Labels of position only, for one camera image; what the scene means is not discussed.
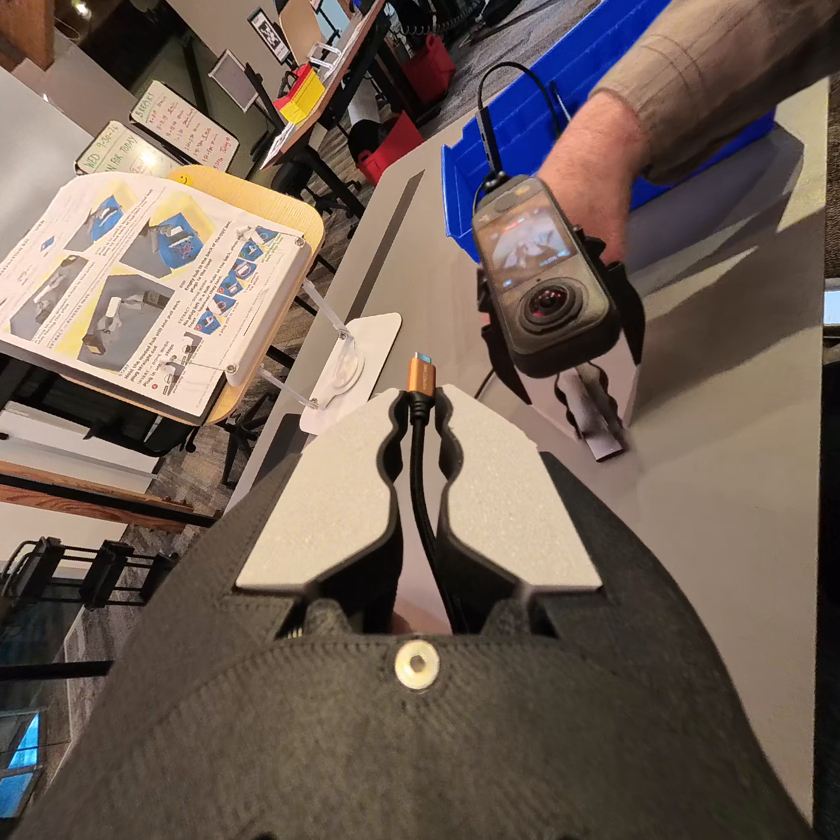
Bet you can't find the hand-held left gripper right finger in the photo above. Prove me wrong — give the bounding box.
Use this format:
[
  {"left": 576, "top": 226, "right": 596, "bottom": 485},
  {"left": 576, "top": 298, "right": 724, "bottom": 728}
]
[{"left": 434, "top": 384, "right": 603, "bottom": 634}]

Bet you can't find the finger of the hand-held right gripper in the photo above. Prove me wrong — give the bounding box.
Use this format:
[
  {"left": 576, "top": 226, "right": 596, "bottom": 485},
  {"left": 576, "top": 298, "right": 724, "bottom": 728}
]
[
  {"left": 587, "top": 354, "right": 643, "bottom": 431},
  {"left": 525, "top": 374, "right": 588, "bottom": 442}
]

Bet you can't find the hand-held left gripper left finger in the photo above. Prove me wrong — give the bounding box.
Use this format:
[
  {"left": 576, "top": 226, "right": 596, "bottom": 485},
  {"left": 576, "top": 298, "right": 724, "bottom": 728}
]
[{"left": 235, "top": 387, "right": 411, "bottom": 634}]

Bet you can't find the grey usb hub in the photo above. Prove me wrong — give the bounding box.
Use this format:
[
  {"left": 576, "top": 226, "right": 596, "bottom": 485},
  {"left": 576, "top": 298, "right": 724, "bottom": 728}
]
[
  {"left": 478, "top": 108, "right": 506, "bottom": 175},
  {"left": 566, "top": 375, "right": 629, "bottom": 463}
]

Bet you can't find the black usb-c cable orange plug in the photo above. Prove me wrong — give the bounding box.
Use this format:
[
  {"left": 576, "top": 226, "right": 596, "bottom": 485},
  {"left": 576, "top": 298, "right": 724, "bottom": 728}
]
[{"left": 407, "top": 351, "right": 470, "bottom": 634}]

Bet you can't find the thin black cable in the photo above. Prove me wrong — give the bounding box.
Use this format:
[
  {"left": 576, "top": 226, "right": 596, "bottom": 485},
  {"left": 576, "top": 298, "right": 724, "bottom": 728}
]
[{"left": 476, "top": 62, "right": 572, "bottom": 198}]

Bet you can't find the blue plastic bin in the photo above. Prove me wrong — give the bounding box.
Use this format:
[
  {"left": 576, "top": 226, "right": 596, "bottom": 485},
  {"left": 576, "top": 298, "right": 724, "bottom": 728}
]
[{"left": 441, "top": 0, "right": 778, "bottom": 240}]

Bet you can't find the person's right hand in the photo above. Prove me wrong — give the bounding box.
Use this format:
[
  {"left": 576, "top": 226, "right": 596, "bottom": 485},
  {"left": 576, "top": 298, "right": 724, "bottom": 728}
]
[{"left": 535, "top": 92, "right": 652, "bottom": 263}]

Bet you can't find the white document stand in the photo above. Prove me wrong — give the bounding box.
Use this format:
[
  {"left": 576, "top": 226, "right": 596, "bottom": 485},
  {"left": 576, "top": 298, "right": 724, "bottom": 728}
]
[{"left": 0, "top": 172, "right": 403, "bottom": 434}]

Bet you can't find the red fabric bag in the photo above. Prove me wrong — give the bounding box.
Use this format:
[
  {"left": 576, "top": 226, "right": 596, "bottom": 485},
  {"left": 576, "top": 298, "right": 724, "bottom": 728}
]
[
  {"left": 402, "top": 33, "right": 457, "bottom": 106},
  {"left": 357, "top": 112, "right": 426, "bottom": 186}
]

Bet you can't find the black metal rack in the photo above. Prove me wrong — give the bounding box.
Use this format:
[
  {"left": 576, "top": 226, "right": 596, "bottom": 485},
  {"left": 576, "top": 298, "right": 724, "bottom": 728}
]
[{"left": 0, "top": 537, "right": 178, "bottom": 611}]

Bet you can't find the printed instruction sheet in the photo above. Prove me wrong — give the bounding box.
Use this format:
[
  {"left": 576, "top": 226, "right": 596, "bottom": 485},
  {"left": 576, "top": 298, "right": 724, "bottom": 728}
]
[{"left": 0, "top": 174, "right": 306, "bottom": 421}]

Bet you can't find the wooden office table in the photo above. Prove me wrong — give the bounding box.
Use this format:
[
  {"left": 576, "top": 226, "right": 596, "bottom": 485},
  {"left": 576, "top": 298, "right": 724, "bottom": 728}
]
[{"left": 259, "top": 0, "right": 388, "bottom": 172}]

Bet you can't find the red and yellow bin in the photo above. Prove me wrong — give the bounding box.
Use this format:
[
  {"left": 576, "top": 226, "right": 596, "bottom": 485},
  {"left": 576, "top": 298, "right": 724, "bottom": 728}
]
[{"left": 272, "top": 64, "right": 327, "bottom": 126}]

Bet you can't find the framed sign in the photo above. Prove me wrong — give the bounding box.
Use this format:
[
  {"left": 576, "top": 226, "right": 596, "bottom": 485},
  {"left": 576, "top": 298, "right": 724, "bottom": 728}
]
[{"left": 205, "top": 49, "right": 260, "bottom": 114}]

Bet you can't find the small whiteboard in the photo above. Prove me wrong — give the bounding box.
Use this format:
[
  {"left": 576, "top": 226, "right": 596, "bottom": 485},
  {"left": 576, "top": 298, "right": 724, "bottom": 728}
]
[
  {"left": 75, "top": 120, "right": 181, "bottom": 178},
  {"left": 129, "top": 79, "right": 238, "bottom": 165}
]

